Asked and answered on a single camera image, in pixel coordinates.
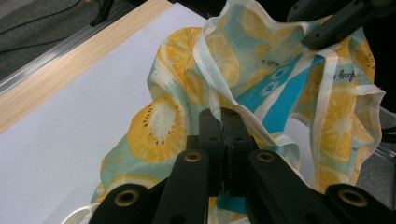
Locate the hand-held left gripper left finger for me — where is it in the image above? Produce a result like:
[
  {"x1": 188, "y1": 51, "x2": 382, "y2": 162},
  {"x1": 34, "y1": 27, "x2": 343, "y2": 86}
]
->
[{"x1": 198, "y1": 107, "x2": 226, "y2": 198}]

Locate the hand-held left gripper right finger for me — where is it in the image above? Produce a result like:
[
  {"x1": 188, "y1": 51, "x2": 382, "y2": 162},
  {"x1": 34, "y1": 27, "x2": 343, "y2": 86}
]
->
[{"x1": 220, "y1": 106, "x2": 260, "y2": 198}]

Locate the fruit print plastic bag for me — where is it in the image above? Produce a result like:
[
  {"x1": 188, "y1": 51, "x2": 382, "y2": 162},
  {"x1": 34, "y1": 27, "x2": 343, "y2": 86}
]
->
[{"x1": 90, "y1": 0, "x2": 387, "y2": 224}]

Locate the black stand leg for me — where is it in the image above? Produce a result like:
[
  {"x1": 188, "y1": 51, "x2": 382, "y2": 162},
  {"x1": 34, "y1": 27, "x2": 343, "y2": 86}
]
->
[{"x1": 89, "y1": 0, "x2": 115, "y2": 28}]

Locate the aluminium rail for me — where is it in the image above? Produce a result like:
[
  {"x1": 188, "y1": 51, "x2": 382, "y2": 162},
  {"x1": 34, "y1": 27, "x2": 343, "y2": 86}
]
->
[{"x1": 0, "y1": 6, "x2": 134, "y2": 96}]

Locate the black cable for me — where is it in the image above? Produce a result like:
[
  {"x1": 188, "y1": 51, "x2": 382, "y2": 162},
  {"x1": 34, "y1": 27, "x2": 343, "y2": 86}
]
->
[
  {"x1": 0, "y1": 35, "x2": 71, "y2": 54},
  {"x1": 0, "y1": 0, "x2": 83, "y2": 35}
]

